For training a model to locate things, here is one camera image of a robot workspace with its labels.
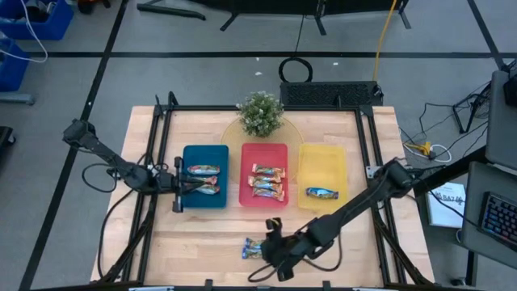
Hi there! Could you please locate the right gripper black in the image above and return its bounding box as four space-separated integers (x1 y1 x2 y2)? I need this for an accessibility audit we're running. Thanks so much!
261 217 309 283

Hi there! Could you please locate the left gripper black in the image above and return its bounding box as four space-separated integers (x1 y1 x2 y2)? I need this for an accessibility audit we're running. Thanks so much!
154 156 205 213

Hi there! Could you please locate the orange-ended granola bar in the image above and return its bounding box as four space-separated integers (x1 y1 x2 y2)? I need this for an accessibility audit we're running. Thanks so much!
251 187 286 203
251 162 287 179
247 175 280 186
252 180 284 192

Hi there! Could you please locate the blue plastic tray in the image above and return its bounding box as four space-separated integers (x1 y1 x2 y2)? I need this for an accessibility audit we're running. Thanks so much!
181 144 230 210

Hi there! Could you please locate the round translucent yellow placemat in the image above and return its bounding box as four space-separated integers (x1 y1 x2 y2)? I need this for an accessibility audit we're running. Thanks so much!
220 115 305 183

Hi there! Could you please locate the red plastic tray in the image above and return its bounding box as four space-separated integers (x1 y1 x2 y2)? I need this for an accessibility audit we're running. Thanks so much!
238 142 290 209

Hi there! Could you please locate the yellow plastic tray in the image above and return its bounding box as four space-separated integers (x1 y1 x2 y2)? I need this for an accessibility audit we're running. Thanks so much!
297 144 349 212

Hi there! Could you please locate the small green potted plant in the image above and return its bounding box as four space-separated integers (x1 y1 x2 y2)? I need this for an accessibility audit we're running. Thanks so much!
236 91 286 138

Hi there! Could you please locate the black perforated computer case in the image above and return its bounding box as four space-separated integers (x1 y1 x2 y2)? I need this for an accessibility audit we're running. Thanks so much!
279 80 385 108

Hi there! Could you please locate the white paper booklet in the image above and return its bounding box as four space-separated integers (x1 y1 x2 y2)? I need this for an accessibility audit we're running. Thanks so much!
425 181 467 230

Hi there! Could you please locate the yellow power plug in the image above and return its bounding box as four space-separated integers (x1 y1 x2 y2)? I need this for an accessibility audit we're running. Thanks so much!
404 141 433 158

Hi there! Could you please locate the black partition screen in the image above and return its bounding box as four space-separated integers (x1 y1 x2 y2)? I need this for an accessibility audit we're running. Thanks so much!
136 0 412 36

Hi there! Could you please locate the grey desk with keyboard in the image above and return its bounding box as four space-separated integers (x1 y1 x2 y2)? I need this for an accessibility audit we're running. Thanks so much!
459 160 517 271

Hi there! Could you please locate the large blue storage bin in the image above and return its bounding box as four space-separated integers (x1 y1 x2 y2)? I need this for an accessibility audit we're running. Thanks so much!
0 0 75 42

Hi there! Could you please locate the backlit black keyboard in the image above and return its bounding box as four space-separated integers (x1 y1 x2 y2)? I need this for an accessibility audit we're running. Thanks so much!
477 191 517 252

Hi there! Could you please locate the grey side desk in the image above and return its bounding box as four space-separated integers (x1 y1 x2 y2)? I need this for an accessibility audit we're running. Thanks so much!
484 70 517 171

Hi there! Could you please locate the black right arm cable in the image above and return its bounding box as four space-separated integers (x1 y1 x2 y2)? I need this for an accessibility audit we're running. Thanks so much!
246 233 345 284

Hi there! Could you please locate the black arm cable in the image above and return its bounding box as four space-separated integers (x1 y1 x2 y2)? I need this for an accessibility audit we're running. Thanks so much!
81 161 141 280
246 233 345 284

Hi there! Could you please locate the black aluminium table frame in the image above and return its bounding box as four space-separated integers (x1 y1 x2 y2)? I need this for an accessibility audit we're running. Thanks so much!
96 91 435 291

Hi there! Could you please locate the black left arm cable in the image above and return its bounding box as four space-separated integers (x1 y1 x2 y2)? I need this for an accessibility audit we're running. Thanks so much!
81 161 141 280

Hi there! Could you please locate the black coiled cable ring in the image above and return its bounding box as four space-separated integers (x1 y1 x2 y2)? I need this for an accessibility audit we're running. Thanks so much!
277 57 314 84

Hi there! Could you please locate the white cable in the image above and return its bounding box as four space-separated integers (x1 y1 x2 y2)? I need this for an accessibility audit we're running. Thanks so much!
0 0 49 65

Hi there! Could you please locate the yellow hanging cable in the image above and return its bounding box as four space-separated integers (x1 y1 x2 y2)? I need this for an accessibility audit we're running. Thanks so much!
371 0 399 82

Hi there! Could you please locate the black floor cable tangle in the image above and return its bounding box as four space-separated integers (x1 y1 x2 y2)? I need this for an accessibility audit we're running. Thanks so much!
417 79 493 135

